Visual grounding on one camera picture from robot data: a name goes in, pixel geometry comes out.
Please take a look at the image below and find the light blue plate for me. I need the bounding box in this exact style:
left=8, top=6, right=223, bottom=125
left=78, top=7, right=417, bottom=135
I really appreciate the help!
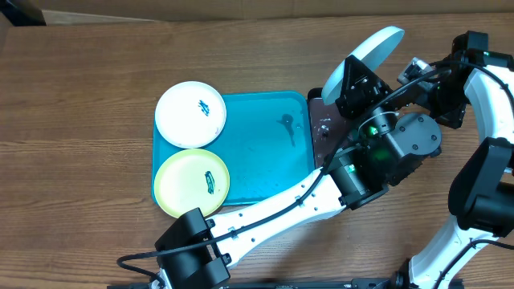
left=321, top=26, right=405, bottom=105

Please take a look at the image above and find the white plate with stain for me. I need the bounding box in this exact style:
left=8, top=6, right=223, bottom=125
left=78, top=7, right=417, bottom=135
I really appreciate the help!
left=154, top=81, right=226, bottom=149

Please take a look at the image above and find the yellow plate with stain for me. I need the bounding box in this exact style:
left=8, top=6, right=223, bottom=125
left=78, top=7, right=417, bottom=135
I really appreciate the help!
left=153, top=149, right=230, bottom=218

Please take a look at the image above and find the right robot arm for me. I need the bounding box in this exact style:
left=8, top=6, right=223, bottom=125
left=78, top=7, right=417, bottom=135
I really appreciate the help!
left=388, top=31, right=513, bottom=288

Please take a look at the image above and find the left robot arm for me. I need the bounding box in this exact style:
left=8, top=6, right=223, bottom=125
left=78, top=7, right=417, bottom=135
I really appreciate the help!
left=150, top=56, right=441, bottom=288

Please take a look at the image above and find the black water tray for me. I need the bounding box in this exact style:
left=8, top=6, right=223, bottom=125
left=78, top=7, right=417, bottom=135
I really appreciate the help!
left=307, top=88, right=349, bottom=168

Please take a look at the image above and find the teal plastic serving tray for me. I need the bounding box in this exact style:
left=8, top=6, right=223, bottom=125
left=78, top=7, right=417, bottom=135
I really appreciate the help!
left=151, top=91, right=317, bottom=207

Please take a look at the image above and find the dark object top left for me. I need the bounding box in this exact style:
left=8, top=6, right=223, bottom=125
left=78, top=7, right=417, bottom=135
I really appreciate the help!
left=1, top=0, right=47, bottom=26

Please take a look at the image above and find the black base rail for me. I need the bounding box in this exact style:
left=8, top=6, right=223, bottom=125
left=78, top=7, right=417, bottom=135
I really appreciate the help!
left=106, top=278, right=465, bottom=289

